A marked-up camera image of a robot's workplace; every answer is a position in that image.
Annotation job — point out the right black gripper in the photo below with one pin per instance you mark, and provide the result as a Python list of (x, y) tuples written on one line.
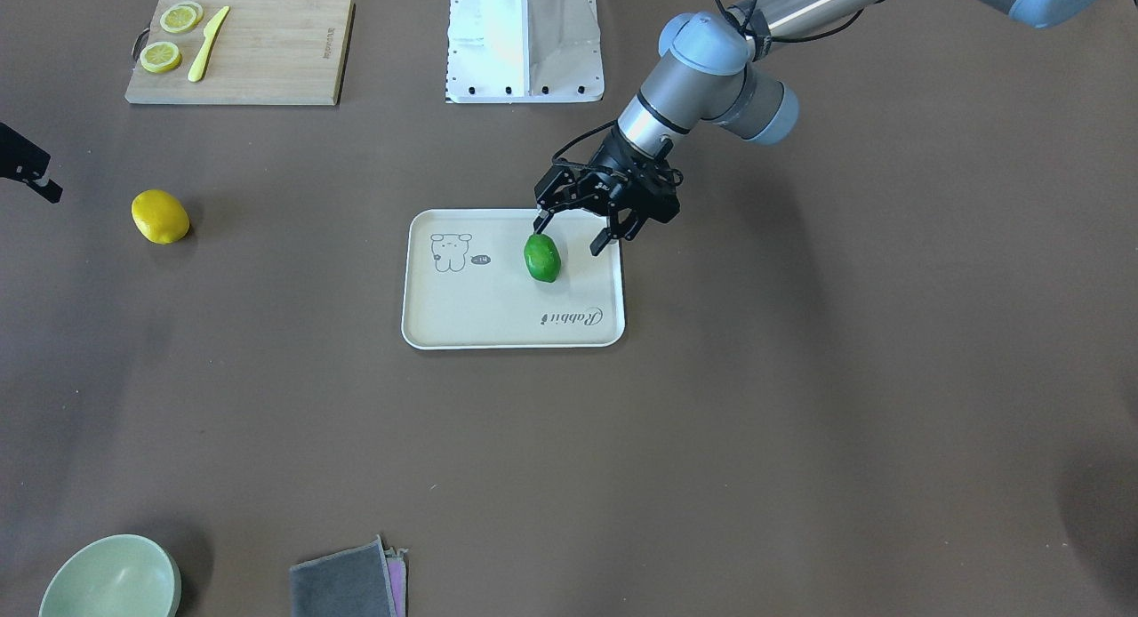
[(20, 162)]

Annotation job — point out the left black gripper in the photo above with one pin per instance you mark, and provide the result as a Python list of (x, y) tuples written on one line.
[(613, 166)]

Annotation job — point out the green lime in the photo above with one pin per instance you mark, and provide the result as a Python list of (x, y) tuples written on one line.
[(542, 259)]

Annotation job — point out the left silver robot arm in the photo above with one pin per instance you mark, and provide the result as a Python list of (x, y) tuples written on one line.
[(707, 72)]

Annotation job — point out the cream rabbit print tray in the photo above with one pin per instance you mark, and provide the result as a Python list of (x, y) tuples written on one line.
[(466, 285)]

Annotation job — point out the yellow whole lemon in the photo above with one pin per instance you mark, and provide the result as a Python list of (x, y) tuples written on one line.
[(160, 217)]

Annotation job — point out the lower lemon slice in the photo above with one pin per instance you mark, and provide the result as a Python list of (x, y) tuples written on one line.
[(160, 57)]

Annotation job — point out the lemon slice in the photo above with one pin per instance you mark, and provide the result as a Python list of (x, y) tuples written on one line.
[(160, 57), (181, 17)]

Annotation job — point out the yellow plastic knife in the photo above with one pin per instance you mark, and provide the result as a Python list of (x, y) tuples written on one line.
[(200, 64)]

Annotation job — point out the upper lemon slice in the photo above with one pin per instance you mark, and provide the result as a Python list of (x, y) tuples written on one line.
[(181, 17)]

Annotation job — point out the bamboo cutting board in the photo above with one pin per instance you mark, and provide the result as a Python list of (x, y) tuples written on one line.
[(283, 52)]

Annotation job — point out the pale green bowl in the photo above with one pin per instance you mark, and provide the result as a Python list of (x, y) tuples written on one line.
[(120, 575)]

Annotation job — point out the grey folded cloth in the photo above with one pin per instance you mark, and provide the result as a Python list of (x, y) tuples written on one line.
[(364, 581)]

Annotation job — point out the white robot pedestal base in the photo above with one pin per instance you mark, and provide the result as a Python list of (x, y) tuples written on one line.
[(524, 51)]

